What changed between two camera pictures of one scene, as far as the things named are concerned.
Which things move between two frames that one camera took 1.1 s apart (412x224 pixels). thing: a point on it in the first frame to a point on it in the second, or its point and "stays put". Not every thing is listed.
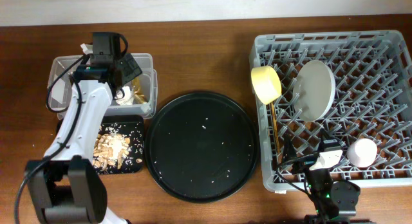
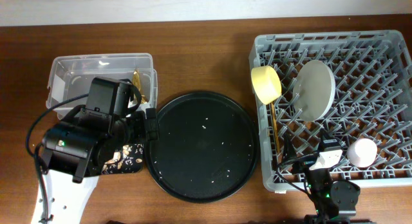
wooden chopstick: (275, 127) stays put
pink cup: (362, 153) stays put
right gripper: (304, 165) stays put
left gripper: (129, 69) to (150, 124)
